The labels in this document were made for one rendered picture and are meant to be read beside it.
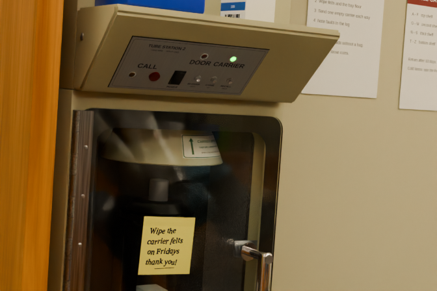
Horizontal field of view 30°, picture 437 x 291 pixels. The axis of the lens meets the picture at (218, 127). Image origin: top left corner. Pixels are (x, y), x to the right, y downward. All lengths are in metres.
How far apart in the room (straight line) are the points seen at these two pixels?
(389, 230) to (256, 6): 1.00
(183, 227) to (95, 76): 0.25
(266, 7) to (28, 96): 0.33
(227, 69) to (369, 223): 0.92
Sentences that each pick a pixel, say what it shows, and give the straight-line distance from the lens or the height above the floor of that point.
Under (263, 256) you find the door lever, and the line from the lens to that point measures 1.11.
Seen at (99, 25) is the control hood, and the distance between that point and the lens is 0.95.
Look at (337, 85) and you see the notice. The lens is 1.78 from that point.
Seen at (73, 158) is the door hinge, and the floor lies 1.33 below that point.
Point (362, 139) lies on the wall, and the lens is 1.84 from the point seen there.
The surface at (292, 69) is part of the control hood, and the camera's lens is 1.09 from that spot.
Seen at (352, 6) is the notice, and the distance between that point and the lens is 1.81.
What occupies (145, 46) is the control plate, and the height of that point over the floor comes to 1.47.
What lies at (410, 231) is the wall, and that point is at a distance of 1.98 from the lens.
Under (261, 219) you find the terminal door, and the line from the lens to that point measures 1.15.
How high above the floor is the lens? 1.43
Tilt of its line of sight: 3 degrees down
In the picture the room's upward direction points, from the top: 4 degrees clockwise
